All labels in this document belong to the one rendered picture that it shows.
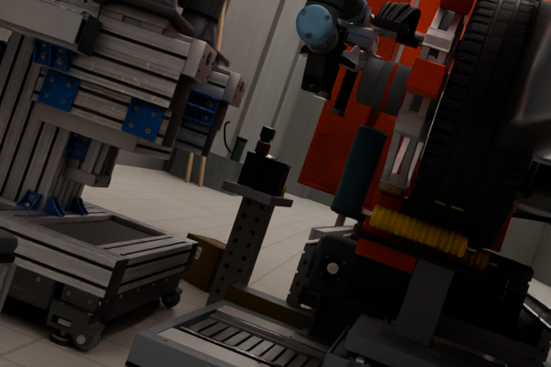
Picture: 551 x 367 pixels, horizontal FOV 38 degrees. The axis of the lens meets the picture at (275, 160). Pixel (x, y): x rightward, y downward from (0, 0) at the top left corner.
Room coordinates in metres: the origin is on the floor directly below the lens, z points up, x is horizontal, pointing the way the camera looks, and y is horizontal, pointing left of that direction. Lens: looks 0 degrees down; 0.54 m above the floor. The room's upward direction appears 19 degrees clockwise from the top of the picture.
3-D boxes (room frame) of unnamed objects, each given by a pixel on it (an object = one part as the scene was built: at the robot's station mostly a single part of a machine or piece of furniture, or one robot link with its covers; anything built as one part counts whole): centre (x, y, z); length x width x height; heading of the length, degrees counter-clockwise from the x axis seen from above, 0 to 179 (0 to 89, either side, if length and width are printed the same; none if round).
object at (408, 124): (2.17, -0.32, 0.85); 0.54 x 0.07 x 0.54; 168
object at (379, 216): (2.03, -0.40, 0.51); 0.29 x 0.06 x 0.06; 78
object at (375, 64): (2.19, -0.25, 0.85); 0.21 x 0.14 x 0.14; 78
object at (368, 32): (2.05, -0.09, 0.93); 0.09 x 0.05 x 0.05; 78
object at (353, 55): (1.94, -0.10, 0.86); 0.09 x 0.03 x 0.06; 133
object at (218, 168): (10.89, 0.81, 0.46); 0.91 x 0.73 x 0.92; 82
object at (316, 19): (1.71, 0.01, 0.86); 0.11 x 0.08 x 0.09; 169
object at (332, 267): (2.47, -0.42, 0.26); 0.42 x 0.18 x 0.35; 78
